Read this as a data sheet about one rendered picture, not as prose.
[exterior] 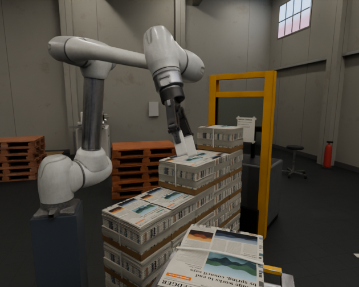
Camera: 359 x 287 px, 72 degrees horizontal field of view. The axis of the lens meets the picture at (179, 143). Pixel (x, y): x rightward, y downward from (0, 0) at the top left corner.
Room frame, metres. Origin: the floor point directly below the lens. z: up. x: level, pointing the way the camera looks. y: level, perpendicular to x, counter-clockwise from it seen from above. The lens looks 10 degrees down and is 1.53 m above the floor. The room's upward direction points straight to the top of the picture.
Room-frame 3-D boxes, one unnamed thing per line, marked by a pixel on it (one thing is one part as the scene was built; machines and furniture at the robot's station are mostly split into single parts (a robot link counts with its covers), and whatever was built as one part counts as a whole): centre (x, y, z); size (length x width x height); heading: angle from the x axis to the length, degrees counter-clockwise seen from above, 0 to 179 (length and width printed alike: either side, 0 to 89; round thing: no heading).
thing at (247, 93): (2.81, -0.68, 1.62); 0.75 x 0.06 x 0.06; 53
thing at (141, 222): (1.89, 0.02, 0.42); 1.17 x 0.39 x 0.83; 143
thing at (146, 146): (4.22, 0.64, 0.40); 1.12 x 0.77 x 0.81; 104
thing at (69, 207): (1.15, 0.61, 1.03); 0.22 x 0.18 x 0.06; 13
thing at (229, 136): (2.47, -0.41, 0.65); 0.39 x 0.30 x 1.29; 53
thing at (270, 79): (2.61, -0.94, 0.92); 0.09 x 0.09 x 1.85; 53
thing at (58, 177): (1.18, 0.61, 1.17); 0.18 x 0.16 x 0.22; 145
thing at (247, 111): (2.83, -0.69, 1.27); 0.57 x 0.01 x 0.65; 53
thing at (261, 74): (2.81, -0.68, 1.82); 0.75 x 0.06 x 0.06; 53
